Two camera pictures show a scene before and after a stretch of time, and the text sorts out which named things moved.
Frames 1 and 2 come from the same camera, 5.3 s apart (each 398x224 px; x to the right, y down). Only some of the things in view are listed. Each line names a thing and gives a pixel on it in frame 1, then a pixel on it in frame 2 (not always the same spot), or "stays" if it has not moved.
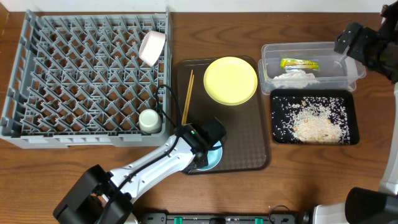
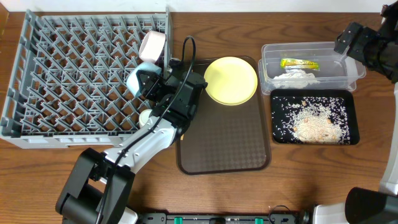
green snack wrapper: (296, 63) stays
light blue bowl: (214, 155) → (132, 84)
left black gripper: (204, 155) → (150, 84)
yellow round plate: (230, 81) stays
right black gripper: (365, 36) stays
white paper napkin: (295, 79) stays
